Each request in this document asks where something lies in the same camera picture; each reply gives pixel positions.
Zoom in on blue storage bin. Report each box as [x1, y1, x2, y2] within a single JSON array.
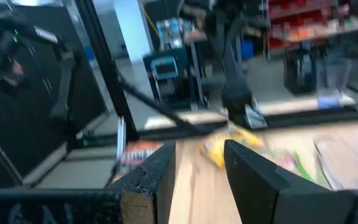
[[240, 39, 255, 60]]

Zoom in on light blue machine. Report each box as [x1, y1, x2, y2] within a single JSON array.
[[143, 49, 199, 108]]

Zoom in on clear plastic cup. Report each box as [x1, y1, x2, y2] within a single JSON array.
[[316, 57, 353, 110]]

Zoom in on red bin storage shelf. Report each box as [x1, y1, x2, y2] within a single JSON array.
[[264, 0, 358, 52]]

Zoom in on yellow chicken ramen pack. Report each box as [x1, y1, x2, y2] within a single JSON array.
[[198, 123, 264, 169]]

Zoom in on grey metal mounting bracket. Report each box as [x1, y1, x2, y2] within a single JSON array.
[[244, 104, 269, 130]]

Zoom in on lime chili shrimp ramen pack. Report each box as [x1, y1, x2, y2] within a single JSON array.
[[258, 147, 314, 183]]

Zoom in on orange noodle pack green band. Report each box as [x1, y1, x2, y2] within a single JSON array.
[[117, 140, 165, 175]]

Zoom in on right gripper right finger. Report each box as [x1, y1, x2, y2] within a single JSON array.
[[224, 139, 358, 224]]

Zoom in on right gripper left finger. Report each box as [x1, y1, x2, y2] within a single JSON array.
[[0, 141, 177, 224]]

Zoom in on clear plastic bin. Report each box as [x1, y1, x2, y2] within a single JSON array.
[[313, 139, 345, 190]]

